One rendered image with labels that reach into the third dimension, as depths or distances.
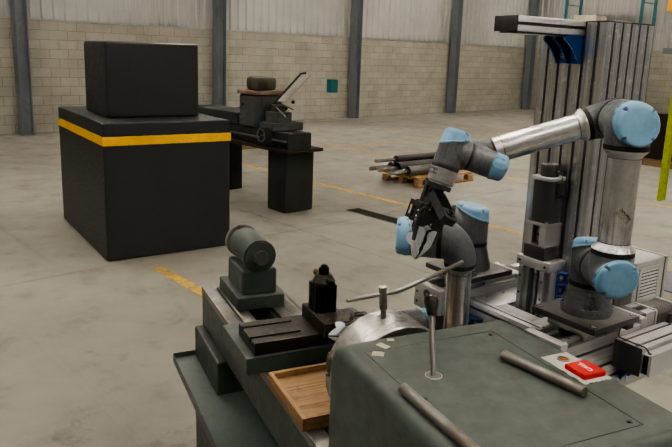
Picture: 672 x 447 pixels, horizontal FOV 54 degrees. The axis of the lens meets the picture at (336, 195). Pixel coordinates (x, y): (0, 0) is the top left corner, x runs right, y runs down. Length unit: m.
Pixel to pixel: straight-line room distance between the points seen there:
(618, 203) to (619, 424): 0.73
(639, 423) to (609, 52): 1.23
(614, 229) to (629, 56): 0.65
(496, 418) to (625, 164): 0.86
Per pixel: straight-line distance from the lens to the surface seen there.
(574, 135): 2.00
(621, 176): 1.92
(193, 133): 6.37
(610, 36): 2.26
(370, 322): 1.75
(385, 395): 1.37
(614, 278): 1.96
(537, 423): 1.33
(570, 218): 2.34
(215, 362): 2.81
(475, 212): 2.38
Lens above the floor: 1.90
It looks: 12 degrees down
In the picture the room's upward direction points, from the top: 2 degrees clockwise
